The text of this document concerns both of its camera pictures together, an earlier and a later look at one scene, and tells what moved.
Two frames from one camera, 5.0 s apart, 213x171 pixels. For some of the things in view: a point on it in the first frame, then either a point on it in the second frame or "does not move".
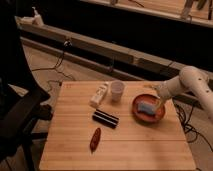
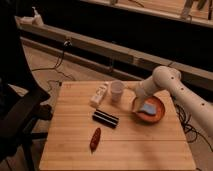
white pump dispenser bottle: (37, 20) does not move
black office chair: (21, 96) does not move
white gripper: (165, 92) to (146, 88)
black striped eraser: (105, 118) does not move
